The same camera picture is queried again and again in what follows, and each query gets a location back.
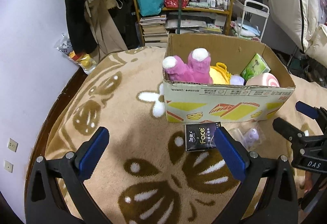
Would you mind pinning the upper wall socket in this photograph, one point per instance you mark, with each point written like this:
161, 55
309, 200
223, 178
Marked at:
12, 145

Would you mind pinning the plastic bag with toys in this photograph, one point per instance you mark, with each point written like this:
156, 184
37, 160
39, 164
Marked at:
64, 46

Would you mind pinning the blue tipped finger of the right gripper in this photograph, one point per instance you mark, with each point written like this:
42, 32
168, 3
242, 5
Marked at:
318, 114

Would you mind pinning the pink plush bear toy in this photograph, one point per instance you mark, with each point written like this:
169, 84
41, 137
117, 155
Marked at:
196, 70

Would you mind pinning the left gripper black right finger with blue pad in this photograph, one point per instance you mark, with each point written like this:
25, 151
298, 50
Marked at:
278, 202

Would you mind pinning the black Face tissue pack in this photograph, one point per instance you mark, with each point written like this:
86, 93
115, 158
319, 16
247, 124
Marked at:
200, 136

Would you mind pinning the white lavender plush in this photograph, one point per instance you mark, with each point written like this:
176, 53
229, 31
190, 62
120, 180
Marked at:
237, 80

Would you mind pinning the stack of books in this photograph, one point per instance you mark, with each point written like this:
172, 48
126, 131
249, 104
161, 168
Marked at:
154, 31

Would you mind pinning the green tissue pack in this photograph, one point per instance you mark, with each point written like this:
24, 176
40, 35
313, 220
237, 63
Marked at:
256, 66

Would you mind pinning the lower wall socket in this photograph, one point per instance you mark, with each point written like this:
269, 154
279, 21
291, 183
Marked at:
8, 166

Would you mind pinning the purple toy in plastic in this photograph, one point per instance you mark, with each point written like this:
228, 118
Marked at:
251, 139

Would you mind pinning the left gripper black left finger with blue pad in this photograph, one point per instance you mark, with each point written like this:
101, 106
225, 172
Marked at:
45, 203

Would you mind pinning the yellow plush toy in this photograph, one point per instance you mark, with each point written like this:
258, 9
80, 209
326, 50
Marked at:
219, 74

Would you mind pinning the pink swirl roll plush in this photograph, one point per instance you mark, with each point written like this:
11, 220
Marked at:
263, 79

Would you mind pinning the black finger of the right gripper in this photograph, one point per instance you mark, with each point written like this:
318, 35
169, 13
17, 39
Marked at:
289, 132

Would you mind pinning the cream folded mattress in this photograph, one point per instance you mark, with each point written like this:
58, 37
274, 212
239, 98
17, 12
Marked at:
300, 21

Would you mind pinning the cardboard box with yellow print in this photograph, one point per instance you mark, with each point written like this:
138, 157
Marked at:
190, 102

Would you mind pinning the wall socket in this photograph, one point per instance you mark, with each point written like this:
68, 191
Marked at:
8, 166
12, 145

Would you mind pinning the white utility cart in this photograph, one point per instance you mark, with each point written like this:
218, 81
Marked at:
251, 20

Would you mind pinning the beige hanging coat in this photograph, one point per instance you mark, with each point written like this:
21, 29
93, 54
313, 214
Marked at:
105, 33

